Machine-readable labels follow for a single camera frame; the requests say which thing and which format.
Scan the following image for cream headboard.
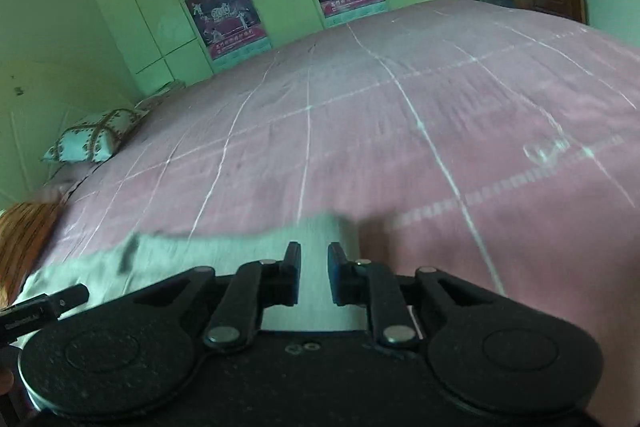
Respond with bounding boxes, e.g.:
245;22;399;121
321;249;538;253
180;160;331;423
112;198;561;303
0;61;143;210

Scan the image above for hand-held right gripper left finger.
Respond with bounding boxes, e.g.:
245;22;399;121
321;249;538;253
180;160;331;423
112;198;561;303
135;242;302;350

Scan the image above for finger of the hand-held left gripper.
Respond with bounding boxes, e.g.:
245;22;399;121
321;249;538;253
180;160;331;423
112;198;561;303
50;284;90;319

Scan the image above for grey pants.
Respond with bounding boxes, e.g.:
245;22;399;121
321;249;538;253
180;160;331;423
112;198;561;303
17;212;363;333

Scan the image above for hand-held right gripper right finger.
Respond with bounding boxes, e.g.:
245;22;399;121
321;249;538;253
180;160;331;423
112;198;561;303
327;243;466;350

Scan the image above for white patterned pillow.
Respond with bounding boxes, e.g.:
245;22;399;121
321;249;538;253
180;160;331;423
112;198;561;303
41;107;149;164

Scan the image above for bed with pink checked sheet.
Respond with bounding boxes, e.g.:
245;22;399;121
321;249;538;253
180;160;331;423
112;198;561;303
0;0;640;427

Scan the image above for orange striped pillow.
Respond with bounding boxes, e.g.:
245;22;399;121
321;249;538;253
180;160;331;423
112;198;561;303
0;201;64;305

